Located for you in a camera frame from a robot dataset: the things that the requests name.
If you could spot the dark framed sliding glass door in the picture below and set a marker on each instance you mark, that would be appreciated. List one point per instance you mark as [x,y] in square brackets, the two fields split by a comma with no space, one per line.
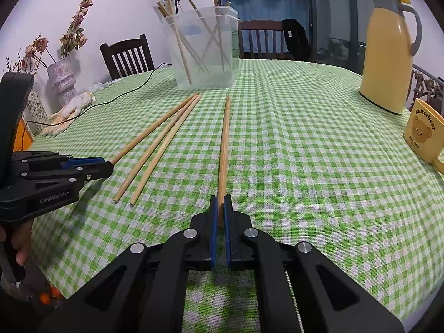
[329,14]

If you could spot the dried flowers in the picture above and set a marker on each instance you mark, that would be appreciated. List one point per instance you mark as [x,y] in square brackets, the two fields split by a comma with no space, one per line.
[78,24]

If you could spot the yellow bear mug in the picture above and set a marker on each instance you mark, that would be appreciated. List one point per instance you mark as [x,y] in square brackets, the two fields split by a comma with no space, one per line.
[423,135]

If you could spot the white crumpled cloth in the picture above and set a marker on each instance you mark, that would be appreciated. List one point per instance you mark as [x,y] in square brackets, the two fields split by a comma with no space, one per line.
[102,86]

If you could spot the dark wooden chair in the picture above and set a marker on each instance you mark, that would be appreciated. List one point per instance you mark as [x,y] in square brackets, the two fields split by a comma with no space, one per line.
[263,24]
[126,59]

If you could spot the clear plastic container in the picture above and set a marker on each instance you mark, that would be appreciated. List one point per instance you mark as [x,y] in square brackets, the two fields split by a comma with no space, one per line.
[208,82]

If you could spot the black bag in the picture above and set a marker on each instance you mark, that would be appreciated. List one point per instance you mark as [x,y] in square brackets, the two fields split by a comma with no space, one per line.
[296,41]

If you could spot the small floral vase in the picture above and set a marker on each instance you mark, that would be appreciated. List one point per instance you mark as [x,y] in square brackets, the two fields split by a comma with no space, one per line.
[38,111]

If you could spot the small orange balls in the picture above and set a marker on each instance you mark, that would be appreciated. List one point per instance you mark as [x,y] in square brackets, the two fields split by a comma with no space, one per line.
[47,296]

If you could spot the green checked tablecloth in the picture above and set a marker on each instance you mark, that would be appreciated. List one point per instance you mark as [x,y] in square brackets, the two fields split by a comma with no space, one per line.
[295,163]

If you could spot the light wooden chopstick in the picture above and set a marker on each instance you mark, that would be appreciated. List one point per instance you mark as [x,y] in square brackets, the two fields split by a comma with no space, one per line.
[208,31]
[156,127]
[216,10]
[178,36]
[224,152]
[228,5]
[166,150]
[187,42]
[156,147]

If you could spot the dried twig branches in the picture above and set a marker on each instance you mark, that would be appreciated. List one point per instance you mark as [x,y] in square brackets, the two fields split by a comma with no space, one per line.
[15,66]

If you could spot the person's left hand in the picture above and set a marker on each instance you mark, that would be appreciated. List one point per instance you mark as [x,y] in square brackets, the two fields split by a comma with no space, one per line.
[25,246]

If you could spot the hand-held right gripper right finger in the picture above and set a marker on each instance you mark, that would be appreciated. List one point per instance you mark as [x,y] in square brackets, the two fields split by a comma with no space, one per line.
[228,222]

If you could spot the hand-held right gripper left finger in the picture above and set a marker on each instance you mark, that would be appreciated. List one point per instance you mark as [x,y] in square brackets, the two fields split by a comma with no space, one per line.
[214,222]

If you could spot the white knit glove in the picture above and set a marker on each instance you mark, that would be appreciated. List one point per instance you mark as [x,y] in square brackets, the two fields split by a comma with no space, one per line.
[81,100]

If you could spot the pink speckled vase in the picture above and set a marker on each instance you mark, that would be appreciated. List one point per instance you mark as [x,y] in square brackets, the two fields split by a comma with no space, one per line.
[62,79]

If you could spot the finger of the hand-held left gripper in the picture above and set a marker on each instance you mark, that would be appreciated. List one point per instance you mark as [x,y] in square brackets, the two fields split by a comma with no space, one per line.
[93,173]
[85,162]

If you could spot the yellow dotted knit glove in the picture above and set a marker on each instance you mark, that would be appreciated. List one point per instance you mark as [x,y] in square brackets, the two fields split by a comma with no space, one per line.
[60,121]

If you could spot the yellow thermos jug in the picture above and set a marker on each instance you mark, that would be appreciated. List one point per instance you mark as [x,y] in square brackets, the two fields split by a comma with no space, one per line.
[385,59]

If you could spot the dried brown branches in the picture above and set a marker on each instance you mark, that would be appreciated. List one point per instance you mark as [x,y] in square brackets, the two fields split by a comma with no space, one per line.
[426,88]

